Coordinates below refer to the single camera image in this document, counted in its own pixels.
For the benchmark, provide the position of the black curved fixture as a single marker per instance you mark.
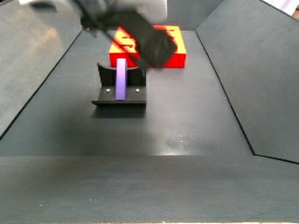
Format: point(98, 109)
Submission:
point(136, 86)

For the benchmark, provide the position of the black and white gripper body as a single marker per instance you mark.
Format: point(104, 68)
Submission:
point(136, 16)

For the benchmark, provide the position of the purple rectangular block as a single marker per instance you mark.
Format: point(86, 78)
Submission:
point(121, 79)

